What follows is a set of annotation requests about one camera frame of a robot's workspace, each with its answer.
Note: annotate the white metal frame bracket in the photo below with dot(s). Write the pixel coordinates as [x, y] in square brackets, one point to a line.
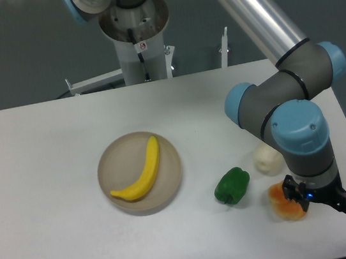
[92, 84]

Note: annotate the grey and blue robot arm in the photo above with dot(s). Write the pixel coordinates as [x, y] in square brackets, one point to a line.
[280, 111]

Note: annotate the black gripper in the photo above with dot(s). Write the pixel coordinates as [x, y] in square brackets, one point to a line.
[319, 189]

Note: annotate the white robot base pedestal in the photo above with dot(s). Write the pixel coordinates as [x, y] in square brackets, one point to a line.
[137, 35]

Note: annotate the beige round plate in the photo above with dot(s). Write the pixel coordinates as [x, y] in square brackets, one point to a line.
[121, 165]

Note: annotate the orange toy croissant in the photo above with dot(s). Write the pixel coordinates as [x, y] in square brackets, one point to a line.
[286, 209]

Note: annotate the white upright metal post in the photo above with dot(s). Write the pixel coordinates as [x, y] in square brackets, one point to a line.
[224, 49]

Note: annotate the white toy bun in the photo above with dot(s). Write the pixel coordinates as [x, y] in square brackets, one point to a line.
[267, 159]

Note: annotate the yellow toy banana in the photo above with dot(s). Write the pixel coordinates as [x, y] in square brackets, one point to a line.
[148, 175]

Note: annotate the green toy bell pepper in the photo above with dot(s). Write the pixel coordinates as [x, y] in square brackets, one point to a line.
[232, 186]

